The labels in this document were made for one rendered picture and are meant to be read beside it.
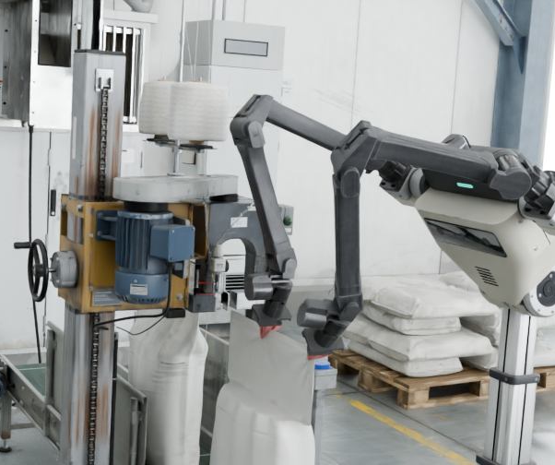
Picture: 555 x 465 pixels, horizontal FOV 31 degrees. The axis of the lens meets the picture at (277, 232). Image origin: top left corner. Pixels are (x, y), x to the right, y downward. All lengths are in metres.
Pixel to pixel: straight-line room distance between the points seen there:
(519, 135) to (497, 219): 6.04
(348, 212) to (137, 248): 0.68
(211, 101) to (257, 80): 4.14
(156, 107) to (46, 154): 2.68
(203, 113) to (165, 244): 0.37
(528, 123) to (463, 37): 0.90
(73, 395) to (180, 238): 0.62
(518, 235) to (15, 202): 3.58
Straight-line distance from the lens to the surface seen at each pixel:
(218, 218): 2.97
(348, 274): 2.36
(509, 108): 8.81
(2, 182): 5.56
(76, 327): 2.94
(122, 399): 3.30
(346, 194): 2.19
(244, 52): 6.81
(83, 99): 2.86
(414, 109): 8.30
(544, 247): 2.59
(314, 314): 2.42
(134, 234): 2.69
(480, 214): 2.57
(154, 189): 2.65
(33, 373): 4.63
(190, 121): 2.71
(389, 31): 8.14
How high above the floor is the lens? 1.65
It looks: 7 degrees down
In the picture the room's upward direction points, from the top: 4 degrees clockwise
